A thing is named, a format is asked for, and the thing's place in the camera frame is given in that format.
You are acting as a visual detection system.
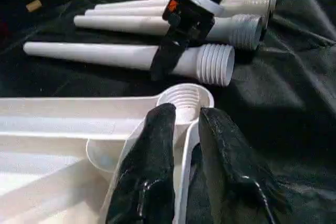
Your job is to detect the black mat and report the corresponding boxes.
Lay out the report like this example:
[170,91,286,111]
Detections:
[0,0,336,224]

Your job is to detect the small tan block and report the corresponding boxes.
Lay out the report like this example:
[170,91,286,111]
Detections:
[26,0,43,12]

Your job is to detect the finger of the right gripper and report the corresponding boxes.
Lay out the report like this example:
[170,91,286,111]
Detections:
[151,34,190,81]

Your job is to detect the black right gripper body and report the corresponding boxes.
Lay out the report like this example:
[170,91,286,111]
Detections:
[162,0,215,48]

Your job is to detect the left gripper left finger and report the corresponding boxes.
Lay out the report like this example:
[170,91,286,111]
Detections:
[104,102,177,224]

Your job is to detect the white plastic table top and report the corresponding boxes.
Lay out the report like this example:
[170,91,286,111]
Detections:
[0,83,215,224]

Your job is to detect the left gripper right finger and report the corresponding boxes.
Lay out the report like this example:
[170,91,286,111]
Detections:
[185,106,292,224]

